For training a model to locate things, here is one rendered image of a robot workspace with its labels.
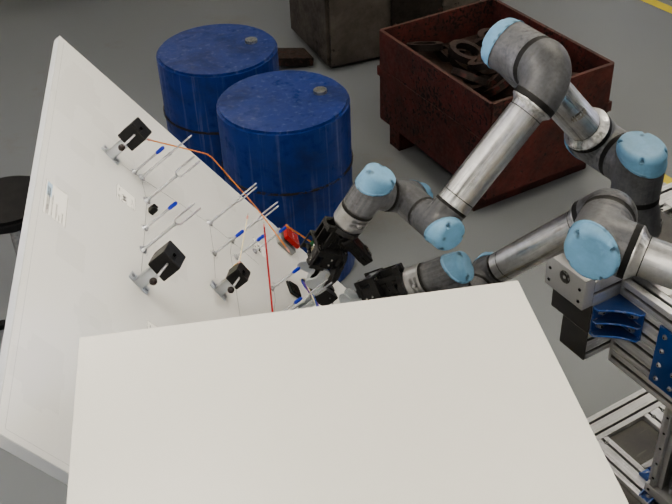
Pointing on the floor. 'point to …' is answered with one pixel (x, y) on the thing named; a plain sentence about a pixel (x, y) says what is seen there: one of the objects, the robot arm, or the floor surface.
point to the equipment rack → (337, 409)
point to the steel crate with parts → (474, 94)
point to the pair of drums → (260, 122)
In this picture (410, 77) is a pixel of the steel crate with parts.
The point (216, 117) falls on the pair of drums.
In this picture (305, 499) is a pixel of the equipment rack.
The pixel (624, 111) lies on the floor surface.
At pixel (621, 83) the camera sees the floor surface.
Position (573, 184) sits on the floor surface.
